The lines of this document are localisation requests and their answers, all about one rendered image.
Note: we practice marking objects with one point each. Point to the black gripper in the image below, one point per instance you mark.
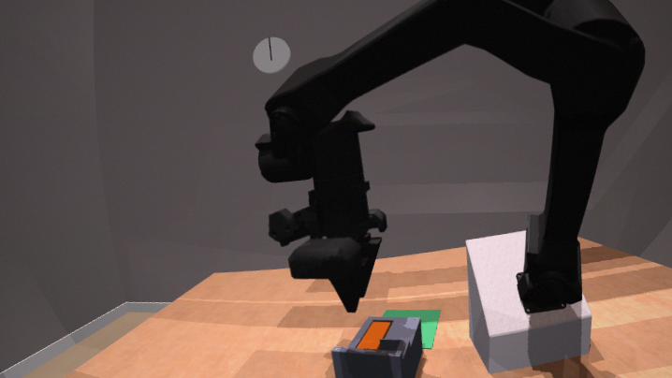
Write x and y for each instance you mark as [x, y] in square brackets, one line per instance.
[347, 256]

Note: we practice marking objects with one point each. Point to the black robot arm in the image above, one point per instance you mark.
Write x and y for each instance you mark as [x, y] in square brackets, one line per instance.
[585, 49]

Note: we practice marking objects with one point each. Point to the orange l-shaped part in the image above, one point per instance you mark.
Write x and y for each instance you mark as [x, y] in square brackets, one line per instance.
[377, 331]

